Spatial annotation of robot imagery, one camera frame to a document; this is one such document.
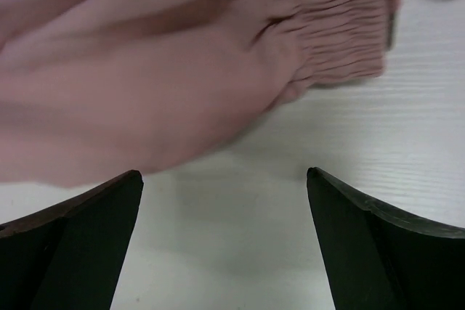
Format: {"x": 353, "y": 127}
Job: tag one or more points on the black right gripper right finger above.
{"x": 378, "y": 256}

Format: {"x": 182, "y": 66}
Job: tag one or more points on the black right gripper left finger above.
{"x": 70, "y": 255}

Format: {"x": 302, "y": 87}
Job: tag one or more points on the pink trousers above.
{"x": 93, "y": 88}

